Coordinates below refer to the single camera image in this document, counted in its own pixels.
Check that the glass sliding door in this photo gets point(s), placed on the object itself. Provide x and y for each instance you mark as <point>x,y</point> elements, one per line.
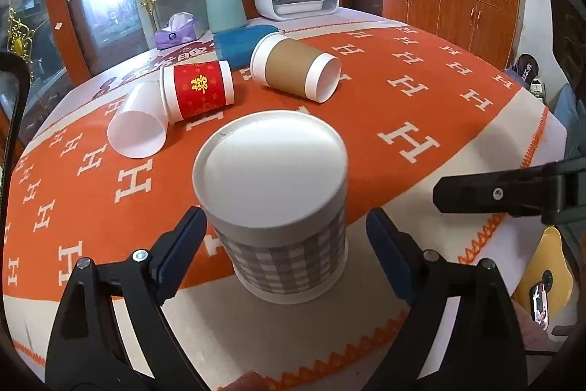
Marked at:
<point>100,6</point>

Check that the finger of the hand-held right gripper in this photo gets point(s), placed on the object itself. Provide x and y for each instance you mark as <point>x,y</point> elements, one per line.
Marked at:
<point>476,194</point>

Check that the black framed object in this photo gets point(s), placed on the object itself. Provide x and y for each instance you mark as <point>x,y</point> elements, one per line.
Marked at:
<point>9,107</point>

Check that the black printed bag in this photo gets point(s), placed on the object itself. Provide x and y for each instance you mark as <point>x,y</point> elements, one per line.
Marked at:
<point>524,70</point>

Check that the blue cloth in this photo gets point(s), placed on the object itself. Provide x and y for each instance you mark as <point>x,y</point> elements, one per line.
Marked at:
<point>570,120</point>

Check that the yellow stool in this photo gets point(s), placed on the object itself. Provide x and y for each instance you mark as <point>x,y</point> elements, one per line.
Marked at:
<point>551,253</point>

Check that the blue cloth pack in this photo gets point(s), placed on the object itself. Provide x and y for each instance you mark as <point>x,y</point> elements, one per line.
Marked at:
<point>233,45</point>

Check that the brown paper cup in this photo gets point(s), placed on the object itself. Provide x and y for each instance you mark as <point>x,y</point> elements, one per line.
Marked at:
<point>288,65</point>

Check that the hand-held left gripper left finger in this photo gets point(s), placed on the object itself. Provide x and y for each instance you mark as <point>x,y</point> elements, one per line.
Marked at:
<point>182,246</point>

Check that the white plastic cup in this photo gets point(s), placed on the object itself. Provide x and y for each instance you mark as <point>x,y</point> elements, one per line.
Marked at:
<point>137,130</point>

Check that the purple tissue pack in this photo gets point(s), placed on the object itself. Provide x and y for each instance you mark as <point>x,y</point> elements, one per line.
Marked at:
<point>176,37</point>

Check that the orange patterned blanket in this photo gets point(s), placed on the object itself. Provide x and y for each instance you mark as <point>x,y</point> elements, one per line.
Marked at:
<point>366,120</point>

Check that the teal cup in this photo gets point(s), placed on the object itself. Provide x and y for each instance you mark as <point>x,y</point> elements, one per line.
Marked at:
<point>224,11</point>

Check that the grey checked paper cup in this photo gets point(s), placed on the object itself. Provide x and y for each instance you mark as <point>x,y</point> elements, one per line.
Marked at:
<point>284,253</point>

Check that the red paper cup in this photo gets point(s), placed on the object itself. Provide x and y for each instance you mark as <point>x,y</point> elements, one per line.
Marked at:
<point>201,91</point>

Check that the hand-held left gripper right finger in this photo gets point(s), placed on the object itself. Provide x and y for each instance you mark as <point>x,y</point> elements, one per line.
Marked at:
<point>389,251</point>

